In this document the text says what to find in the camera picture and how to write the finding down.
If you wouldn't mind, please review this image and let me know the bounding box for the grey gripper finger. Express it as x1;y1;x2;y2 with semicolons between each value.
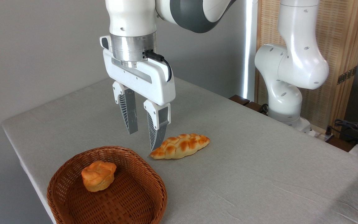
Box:
112;81;139;135
144;99;171;152

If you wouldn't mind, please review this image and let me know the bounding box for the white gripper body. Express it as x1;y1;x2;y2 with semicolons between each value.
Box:
100;35;176;106

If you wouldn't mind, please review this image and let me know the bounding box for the long braided bread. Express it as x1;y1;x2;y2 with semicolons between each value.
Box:
149;133;211;160

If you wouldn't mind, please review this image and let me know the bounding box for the round bread bun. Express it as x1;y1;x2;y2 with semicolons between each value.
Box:
81;161;117;192

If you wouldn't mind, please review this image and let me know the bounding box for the brown wicker basket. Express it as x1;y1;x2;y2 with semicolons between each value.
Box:
47;146;168;224

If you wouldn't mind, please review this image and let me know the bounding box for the dark brown wooden block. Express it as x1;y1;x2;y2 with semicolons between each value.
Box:
229;95;250;106

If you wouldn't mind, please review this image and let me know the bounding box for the grey tablecloth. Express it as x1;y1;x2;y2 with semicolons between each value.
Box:
1;76;358;224

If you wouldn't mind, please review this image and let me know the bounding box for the white power strip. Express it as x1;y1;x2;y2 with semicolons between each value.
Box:
309;129;335;141

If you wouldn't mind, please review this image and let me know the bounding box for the metal screen hinge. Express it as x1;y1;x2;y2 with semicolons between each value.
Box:
337;66;358;85

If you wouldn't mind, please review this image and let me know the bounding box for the wooden folding screen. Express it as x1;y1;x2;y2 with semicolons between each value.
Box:
255;0;358;135

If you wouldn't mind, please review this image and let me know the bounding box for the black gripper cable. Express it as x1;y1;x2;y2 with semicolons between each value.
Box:
142;49;173;82

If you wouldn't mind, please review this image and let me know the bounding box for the black cable bundle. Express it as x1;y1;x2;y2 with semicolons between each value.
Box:
326;119;358;147

